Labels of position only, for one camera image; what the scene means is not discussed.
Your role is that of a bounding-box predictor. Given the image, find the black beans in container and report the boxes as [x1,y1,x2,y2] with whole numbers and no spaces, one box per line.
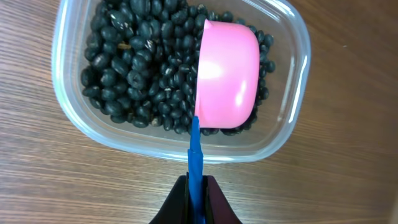
[80,0,277,136]

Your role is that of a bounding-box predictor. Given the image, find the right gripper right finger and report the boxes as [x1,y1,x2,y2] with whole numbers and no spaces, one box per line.
[203,175,242,224]

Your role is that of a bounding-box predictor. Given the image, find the clear plastic container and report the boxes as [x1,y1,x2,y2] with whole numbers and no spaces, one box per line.
[52,0,311,163]

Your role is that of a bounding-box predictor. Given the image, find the pink scoop blue handle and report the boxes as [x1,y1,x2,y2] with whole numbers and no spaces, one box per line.
[188,20,259,223]

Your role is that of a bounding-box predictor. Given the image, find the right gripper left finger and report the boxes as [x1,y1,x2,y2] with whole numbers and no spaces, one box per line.
[149,175,189,224]

